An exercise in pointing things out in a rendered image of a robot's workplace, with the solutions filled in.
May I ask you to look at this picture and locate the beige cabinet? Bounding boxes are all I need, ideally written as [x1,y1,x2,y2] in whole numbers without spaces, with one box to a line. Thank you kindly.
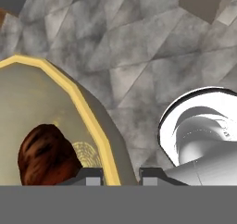
[177,0,237,27]

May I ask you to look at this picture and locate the beige bowl with yellow rim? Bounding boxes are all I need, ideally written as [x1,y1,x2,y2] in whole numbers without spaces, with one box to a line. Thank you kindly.
[0,54,139,187]

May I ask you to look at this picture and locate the brown steak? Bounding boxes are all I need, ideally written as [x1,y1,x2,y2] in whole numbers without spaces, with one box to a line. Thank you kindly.
[17,123,83,186]

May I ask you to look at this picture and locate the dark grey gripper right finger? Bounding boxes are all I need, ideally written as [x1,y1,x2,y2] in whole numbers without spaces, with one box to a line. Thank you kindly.
[138,167,189,187]

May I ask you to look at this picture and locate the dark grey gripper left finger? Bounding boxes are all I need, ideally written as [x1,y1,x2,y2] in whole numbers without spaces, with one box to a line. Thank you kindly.
[63,167,105,187]

